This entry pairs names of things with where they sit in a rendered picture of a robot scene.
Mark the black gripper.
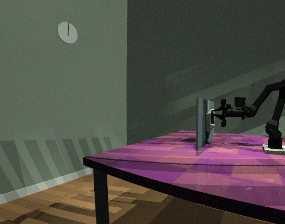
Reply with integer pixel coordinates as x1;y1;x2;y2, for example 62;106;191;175
211;98;234;127

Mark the dark picture frame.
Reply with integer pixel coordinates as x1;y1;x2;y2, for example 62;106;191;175
206;109;215;132

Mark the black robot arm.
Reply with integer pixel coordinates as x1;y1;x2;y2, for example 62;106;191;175
234;79;285;149

